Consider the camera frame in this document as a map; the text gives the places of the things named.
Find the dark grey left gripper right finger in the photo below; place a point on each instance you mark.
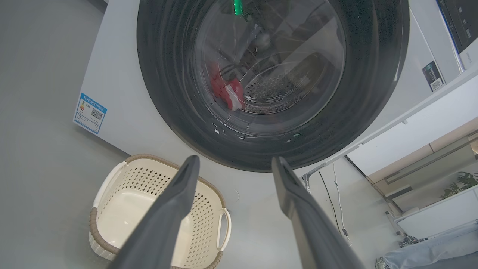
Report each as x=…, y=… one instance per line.
x=313, y=228

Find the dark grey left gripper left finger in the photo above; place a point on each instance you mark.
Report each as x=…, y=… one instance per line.
x=160, y=224

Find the red and white garment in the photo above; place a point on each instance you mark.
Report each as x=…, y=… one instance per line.
x=227, y=91

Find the washing machine glass door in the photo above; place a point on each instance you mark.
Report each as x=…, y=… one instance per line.
x=168, y=74

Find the cream perforated laundry basket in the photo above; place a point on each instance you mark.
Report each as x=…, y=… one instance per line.
x=123, y=209

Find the steel washing machine drum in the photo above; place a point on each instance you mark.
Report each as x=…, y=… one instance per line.
x=276, y=89

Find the white washing machine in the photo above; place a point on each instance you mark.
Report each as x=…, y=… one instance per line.
x=119, y=74

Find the dark washing machine control panel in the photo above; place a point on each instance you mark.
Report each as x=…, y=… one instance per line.
x=461, y=22

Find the blue jeans leg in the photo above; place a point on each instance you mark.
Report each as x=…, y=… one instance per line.
x=433, y=251

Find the white table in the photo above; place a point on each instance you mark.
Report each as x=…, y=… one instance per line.
x=442, y=216

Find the beige cabinet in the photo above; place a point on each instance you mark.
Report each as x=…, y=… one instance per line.
x=429, y=168

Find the blue energy label sticker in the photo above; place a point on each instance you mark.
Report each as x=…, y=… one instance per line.
x=90, y=113

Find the white partition board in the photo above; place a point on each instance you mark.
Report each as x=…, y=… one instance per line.
x=422, y=127

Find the green potted plant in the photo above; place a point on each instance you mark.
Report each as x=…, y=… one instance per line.
x=461, y=184

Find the dark sticker with QR code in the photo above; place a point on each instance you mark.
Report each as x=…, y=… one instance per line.
x=433, y=76

